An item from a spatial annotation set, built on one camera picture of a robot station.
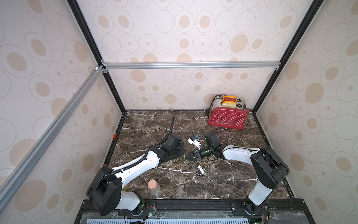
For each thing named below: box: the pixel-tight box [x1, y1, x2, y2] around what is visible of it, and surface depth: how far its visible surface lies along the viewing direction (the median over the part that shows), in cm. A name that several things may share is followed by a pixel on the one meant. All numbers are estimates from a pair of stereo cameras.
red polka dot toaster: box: [207, 94, 250, 130], surface depth 101 cm
